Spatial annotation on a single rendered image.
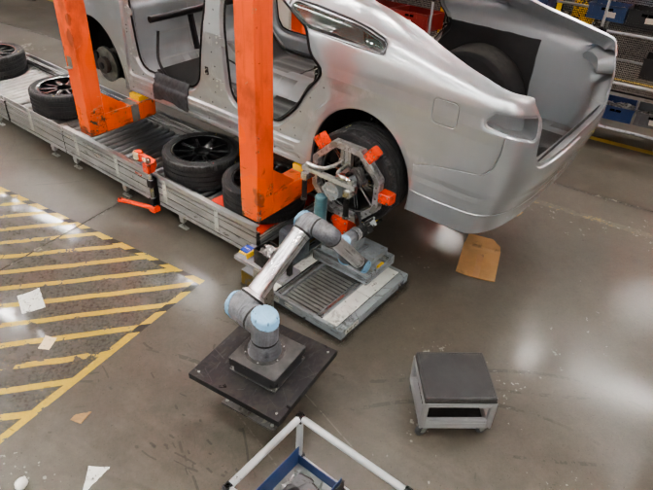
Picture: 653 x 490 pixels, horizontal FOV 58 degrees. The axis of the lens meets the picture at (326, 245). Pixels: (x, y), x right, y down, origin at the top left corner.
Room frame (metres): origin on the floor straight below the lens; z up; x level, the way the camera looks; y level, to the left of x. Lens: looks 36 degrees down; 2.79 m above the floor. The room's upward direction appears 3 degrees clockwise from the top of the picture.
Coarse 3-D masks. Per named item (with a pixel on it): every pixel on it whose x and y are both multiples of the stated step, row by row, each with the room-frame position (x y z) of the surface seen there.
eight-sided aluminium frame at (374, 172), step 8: (328, 144) 3.49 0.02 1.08; (336, 144) 3.45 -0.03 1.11; (344, 144) 3.43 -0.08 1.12; (352, 144) 3.44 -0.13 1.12; (320, 152) 3.54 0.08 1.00; (352, 152) 3.38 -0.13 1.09; (360, 152) 3.35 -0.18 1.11; (320, 160) 3.59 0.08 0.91; (368, 168) 3.30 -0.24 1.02; (376, 168) 3.32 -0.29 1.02; (376, 176) 3.27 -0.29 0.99; (320, 184) 3.57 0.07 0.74; (376, 184) 3.26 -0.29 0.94; (376, 192) 3.26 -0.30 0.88; (328, 200) 3.50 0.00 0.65; (376, 200) 3.25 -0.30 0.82; (328, 208) 3.47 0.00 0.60; (336, 208) 3.45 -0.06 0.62; (368, 208) 3.33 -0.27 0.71; (376, 208) 3.25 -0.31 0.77; (352, 216) 3.37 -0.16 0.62
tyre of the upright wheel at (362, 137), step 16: (352, 128) 3.57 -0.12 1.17; (368, 128) 3.56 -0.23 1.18; (384, 128) 3.60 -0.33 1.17; (368, 144) 3.41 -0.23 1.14; (384, 144) 3.44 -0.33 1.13; (384, 160) 3.34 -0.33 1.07; (400, 160) 3.43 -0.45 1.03; (384, 176) 3.33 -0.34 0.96; (400, 176) 3.37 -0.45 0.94; (400, 192) 3.37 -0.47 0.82; (384, 208) 3.31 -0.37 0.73
